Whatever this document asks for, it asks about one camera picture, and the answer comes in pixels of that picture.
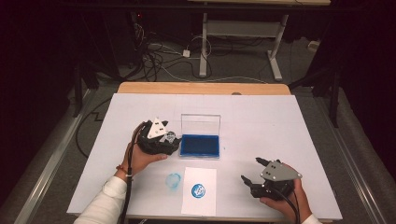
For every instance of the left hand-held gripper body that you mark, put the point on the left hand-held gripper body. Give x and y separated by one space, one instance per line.
152 140

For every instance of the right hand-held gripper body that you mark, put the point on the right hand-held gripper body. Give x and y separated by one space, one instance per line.
278 174

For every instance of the blue ink pad clear lid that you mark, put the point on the blue ink pad clear lid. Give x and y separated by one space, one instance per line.
200 145

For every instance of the person's left hand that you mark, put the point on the person's left hand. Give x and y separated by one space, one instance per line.
140 161

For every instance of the person's right hand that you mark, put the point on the person's right hand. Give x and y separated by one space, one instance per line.
291 205

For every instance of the large white board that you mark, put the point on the large white board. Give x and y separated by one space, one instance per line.
249 124

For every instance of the wooden table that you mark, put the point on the wooden table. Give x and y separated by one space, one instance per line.
202 88

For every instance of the white paper sheet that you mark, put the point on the white paper sheet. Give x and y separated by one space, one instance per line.
199 207

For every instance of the white power adapter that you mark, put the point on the white power adapter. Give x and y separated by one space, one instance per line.
186 53

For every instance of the black metal stand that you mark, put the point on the black metal stand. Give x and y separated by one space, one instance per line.
77 93
333 99

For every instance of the white power strip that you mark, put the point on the white power strip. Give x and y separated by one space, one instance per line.
313 45

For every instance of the grey metal floor rail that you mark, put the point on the grey metal floor rail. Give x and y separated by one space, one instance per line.
351 161
46 168

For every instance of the white metal desk frame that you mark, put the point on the white metal desk frame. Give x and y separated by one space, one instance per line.
243 28

